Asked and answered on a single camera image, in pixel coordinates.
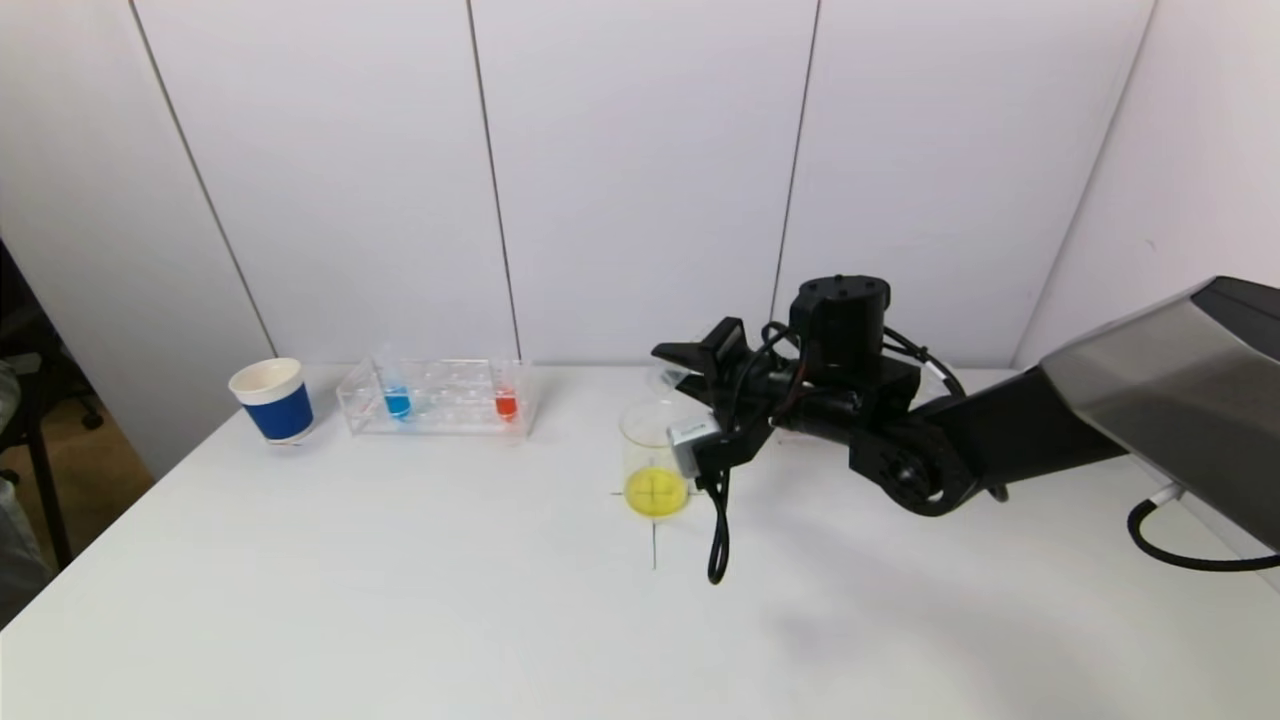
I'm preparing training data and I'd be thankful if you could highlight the test tube with yellow pigment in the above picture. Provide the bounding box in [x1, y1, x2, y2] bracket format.
[648, 362, 707, 403]

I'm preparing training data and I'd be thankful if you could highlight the clear glass beaker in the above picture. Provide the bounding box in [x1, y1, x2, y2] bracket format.
[618, 399, 703, 520]

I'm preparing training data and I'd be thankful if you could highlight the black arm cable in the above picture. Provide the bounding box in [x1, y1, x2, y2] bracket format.
[1127, 488, 1280, 573]

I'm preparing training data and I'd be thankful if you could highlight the test tube with blue pigment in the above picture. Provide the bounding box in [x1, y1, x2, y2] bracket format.
[375, 350, 413, 422]

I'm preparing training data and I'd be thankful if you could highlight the clear acrylic test tube rack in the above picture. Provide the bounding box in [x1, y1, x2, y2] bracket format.
[915, 362, 979, 401]
[336, 358, 539, 439]

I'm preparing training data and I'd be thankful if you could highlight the blue white paper cup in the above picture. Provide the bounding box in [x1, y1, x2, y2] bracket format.
[228, 358, 316, 444]

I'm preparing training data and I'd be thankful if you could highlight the grey fabric object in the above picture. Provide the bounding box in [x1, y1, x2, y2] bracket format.
[0, 475, 53, 626]

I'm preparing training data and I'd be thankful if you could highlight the test tube with red pigment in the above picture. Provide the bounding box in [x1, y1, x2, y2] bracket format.
[490, 352, 521, 423]

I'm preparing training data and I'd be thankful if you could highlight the black camera cable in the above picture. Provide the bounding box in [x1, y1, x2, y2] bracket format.
[705, 470, 734, 586]

